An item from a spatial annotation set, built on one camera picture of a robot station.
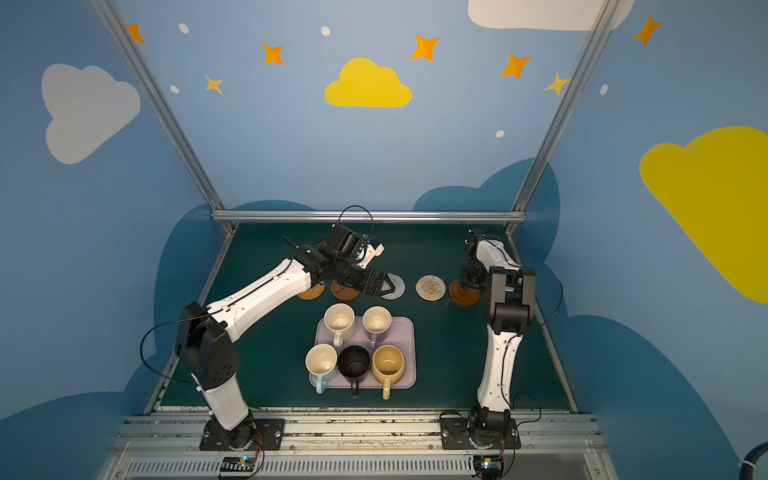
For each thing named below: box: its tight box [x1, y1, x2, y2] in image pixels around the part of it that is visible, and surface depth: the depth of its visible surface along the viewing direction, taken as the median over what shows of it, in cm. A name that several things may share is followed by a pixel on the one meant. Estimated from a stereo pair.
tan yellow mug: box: [372, 344, 407, 400], surface depth 80 cm
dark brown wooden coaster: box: [331, 281, 360, 301], surface depth 103 cm
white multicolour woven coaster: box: [415, 275, 447, 301], surface depth 106 cm
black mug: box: [337, 345, 371, 398], surface depth 80 cm
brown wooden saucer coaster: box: [449, 279, 481, 307], surface depth 103 cm
